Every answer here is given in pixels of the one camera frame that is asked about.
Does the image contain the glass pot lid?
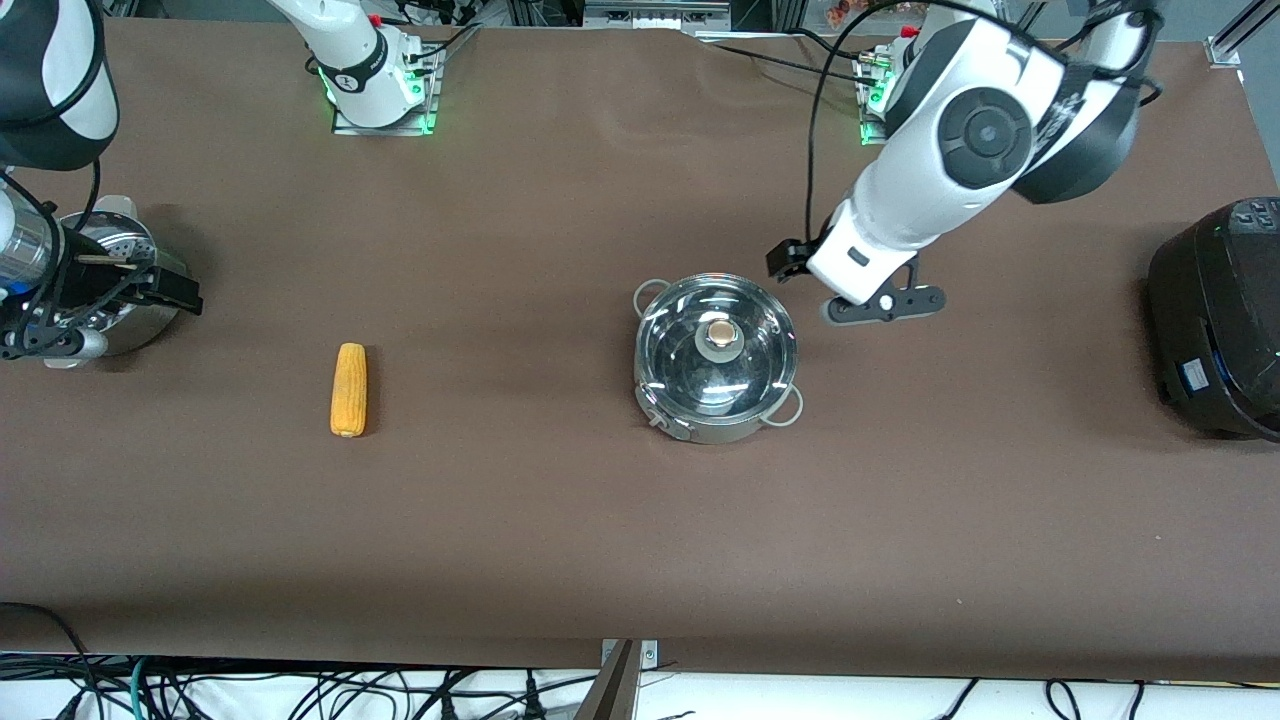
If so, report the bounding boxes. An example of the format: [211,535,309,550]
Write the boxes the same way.
[637,275,798,419]

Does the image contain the yellow corn cob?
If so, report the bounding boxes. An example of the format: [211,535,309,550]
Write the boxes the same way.
[330,343,368,438]

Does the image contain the stainless steel steamer pot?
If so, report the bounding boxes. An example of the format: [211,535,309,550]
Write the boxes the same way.
[45,195,189,369]

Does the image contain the orange red decoration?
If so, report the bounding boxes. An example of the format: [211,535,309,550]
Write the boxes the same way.
[825,0,906,26]

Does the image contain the grey metal box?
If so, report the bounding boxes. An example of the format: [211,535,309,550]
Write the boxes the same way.
[583,0,733,31]

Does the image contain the brown table cover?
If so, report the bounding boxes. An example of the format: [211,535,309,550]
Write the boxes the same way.
[0,18,1280,681]

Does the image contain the black rice cooker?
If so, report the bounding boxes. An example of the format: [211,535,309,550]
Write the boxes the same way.
[1147,197,1280,443]

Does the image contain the grey metal profile bar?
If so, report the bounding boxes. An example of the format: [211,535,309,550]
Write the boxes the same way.
[575,640,641,720]

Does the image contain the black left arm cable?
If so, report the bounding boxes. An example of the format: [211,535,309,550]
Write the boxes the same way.
[805,0,1001,243]

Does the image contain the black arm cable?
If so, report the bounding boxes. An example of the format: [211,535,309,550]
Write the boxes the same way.
[0,160,101,356]
[805,0,1001,243]

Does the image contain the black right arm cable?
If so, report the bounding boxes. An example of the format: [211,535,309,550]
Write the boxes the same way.
[0,160,101,356]

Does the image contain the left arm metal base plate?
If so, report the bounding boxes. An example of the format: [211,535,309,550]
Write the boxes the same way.
[855,50,901,147]

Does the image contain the black left base power cable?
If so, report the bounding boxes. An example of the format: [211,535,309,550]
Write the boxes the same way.
[700,42,881,89]

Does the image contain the black left base data cable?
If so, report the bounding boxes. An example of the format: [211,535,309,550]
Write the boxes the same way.
[790,28,873,63]

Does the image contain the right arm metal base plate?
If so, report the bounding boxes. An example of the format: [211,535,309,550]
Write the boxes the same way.
[332,45,441,136]

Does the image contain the black looping floor cable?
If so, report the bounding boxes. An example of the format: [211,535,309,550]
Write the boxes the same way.
[0,600,96,720]

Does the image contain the black right base cable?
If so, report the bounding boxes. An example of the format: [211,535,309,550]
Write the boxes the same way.
[405,25,481,63]

